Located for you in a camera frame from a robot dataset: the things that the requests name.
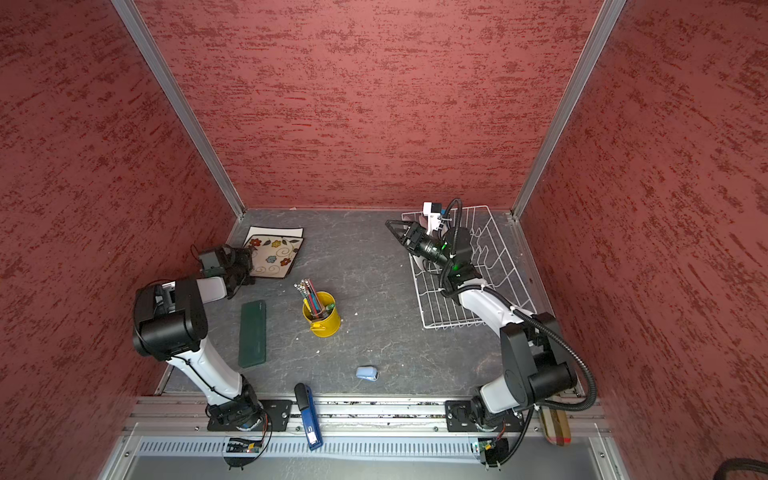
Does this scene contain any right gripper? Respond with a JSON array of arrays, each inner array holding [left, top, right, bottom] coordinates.
[[386, 220, 453, 270]]

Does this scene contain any square floral plate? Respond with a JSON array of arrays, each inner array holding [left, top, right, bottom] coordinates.
[[245, 234, 304, 279]]

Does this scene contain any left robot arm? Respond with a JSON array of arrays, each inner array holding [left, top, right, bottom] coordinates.
[[132, 244, 269, 432]]

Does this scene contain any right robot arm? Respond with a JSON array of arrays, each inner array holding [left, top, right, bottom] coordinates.
[[385, 220, 578, 429]]

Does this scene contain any green rectangular block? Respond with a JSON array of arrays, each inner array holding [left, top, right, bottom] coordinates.
[[238, 300, 267, 369]]

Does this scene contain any coloured pencils bundle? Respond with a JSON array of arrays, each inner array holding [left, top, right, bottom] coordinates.
[[294, 279, 331, 321]]

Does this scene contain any yellow pencil cup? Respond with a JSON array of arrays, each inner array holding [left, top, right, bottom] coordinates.
[[302, 292, 342, 338]]

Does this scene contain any light blue eraser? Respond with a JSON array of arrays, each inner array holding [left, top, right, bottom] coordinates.
[[355, 366, 379, 382]]

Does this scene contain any blue black stapler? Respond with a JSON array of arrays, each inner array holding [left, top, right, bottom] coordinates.
[[294, 383, 324, 451]]

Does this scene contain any plaid tape roll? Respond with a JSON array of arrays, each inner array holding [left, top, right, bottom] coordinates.
[[539, 407, 572, 447]]

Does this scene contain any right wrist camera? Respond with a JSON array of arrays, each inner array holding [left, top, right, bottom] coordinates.
[[419, 202, 447, 237]]

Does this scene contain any white wire dish rack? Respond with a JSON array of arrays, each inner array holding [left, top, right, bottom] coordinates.
[[409, 205, 536, 330]]

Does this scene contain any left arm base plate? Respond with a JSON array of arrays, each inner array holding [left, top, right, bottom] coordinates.
[[206, 399, 293, 433]]

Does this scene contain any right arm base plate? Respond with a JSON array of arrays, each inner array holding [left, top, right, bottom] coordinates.
[[444, 398, 524, 433]]

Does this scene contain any black corrugated cable conduit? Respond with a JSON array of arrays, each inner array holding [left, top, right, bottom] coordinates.
[[440, 197, 598, 466]]

